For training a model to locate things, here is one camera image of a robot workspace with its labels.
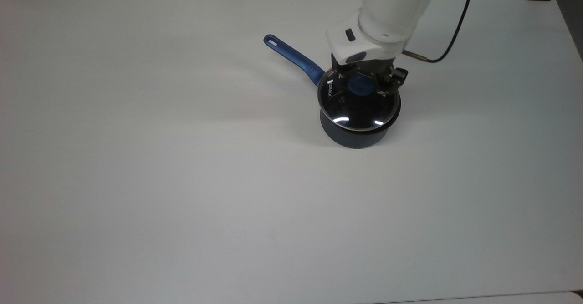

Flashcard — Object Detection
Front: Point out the glass lid with blue knob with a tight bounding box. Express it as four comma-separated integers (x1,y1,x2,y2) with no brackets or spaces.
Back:
317,67,402,132

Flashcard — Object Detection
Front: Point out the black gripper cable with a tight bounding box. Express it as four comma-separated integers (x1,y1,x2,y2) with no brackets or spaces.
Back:
401,0,473,64

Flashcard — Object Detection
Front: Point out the dark saucepan with blue handle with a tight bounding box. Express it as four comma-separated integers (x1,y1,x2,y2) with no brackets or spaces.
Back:
263,33,403,150

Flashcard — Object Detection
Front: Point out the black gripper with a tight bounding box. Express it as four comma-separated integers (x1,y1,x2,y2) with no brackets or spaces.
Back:
331,54,409,98

